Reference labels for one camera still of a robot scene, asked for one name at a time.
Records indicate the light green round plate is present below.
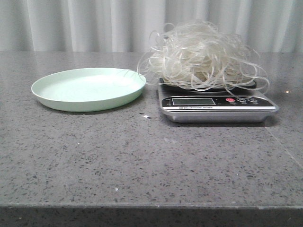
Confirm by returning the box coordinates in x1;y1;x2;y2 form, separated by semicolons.
31;68;146;112

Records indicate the silver black kitchen scale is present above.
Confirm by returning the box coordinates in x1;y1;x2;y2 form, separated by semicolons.
158;79;279;123

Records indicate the white pleated curtain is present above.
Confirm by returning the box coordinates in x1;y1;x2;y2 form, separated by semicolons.
0;0;303;52

